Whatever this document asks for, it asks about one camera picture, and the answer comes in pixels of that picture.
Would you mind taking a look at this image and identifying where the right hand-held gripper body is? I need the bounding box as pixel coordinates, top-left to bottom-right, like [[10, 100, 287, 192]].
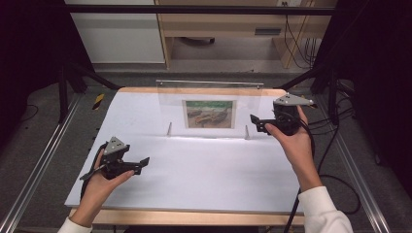
[[266, 92, 316, 137]]

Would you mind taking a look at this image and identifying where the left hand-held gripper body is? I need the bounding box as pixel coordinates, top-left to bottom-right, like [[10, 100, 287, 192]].
[[79, 136, 139, 182]]

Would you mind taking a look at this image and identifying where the painting postcard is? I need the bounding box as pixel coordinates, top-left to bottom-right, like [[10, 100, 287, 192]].
[[181, 99, 238, 130]]

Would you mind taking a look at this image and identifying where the clear acrylic sheet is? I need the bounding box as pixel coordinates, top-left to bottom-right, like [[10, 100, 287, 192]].
[[155, 79, 264, 141]]

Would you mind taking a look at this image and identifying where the person's right hand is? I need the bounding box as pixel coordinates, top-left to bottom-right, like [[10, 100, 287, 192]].
[[264, 106, 321, 183]]

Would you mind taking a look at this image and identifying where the person's left hand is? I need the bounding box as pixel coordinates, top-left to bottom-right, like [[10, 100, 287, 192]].
[[76, 150, 136, 216]]

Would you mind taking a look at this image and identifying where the black metal stand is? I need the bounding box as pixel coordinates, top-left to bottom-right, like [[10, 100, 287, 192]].
[[277, 63, 342, 126], [57, 62, 121, 124]]

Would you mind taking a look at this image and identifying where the white table mat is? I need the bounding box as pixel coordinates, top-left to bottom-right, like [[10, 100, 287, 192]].
[[64, 91, 306, 215]]

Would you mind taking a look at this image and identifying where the yellow black striped tape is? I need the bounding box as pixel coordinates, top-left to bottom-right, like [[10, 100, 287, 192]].
[[92, 93, 106, 111]]

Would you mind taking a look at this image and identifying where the black chair base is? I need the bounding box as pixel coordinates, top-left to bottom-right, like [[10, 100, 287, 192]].
[[179, 36, 216, 47]]

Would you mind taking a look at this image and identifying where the wooden desk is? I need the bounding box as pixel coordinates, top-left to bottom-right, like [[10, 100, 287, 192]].
[[154, 0, 338, 70]]

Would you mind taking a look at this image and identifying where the white cabinet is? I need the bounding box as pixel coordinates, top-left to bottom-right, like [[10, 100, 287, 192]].
[[63, 0, 166, 65]]

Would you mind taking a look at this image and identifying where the black metal crossbar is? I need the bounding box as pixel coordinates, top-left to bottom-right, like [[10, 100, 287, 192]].
[[63, 4, 336, 17]]

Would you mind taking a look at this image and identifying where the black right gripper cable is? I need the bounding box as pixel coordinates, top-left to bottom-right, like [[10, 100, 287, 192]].
[[283, 118, 362, 233]]

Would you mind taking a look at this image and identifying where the bundle of black cables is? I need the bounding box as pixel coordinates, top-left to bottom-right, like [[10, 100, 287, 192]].
[[283, 1, 322, 70]]

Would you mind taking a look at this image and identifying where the aluminium rail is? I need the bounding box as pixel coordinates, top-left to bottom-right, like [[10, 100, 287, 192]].
[[0, 92, 83, 233], [314, 95, 394, 233]]

